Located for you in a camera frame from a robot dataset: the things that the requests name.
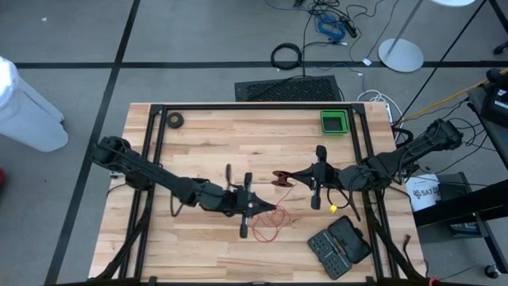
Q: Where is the black desk frame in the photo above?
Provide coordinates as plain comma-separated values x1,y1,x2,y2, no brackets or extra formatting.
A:
412,178,508,279

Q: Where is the yellow cable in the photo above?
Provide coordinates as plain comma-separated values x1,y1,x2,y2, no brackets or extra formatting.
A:
396,68,508,124

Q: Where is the red cord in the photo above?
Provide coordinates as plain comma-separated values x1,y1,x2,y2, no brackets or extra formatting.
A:
248,180,298,243

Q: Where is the black screwdriver bit case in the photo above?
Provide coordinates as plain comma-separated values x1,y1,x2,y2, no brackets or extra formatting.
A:
307,215,373,280

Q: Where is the black equipment cart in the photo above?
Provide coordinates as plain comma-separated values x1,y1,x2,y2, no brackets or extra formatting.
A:
467,67,508,172

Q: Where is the black wire spool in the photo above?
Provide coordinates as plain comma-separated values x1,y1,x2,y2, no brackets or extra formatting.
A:
271,170,295,188

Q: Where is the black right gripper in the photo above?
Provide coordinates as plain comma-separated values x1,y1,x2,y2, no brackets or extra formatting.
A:
291,145,341,211

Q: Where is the black floor mat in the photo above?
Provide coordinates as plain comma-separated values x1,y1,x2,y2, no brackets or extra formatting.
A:
234,75,344,102

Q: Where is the black coiled cable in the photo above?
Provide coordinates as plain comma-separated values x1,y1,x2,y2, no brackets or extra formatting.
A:
270,42,305,72

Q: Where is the white plastic bin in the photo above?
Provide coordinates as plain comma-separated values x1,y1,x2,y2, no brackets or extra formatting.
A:
0,56,69,153

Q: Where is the white cable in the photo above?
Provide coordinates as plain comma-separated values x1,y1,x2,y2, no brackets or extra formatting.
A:
356,90,398,124

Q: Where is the black tape roll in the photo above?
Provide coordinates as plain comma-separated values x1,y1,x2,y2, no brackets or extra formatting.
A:
166,112,185,129

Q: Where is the thin black hanging cable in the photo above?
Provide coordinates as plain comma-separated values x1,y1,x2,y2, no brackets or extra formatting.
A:
392,0,490,125

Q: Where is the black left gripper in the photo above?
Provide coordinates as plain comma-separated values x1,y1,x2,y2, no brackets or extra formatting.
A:
221,172,277,239

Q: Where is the blue coiled cable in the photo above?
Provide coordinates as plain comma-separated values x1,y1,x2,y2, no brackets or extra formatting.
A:
315,14,347,41

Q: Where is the black control box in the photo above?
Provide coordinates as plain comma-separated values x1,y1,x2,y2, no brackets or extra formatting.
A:
437,172,472,203

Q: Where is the green plastic tray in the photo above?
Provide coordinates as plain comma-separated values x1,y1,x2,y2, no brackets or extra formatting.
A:
319,109,351,137

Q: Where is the black power strip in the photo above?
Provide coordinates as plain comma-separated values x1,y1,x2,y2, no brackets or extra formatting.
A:
340,16,359,39

